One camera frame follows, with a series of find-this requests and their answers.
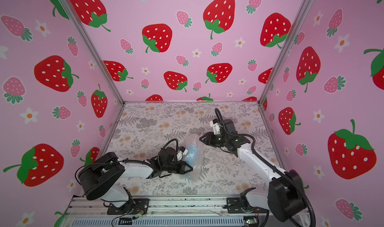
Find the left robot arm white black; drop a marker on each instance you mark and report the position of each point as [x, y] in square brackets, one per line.
[99, 179]

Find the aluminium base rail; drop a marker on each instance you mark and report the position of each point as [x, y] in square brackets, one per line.
[178, 206]

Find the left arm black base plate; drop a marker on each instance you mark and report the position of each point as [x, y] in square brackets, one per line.
[131, 207]

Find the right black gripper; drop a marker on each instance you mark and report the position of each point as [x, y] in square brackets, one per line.
[212, 138]

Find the clear bubble wrap sheet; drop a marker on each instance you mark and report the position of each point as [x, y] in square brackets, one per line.
[200, 172]

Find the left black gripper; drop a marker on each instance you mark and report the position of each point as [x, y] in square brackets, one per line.
[182, 168]

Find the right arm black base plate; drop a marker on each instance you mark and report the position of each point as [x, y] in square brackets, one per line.
[250, 201]

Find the blue plastic wine glass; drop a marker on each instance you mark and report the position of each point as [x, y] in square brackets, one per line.
[192, 157]

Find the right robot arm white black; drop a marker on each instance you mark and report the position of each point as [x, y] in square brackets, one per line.
[285, 196]

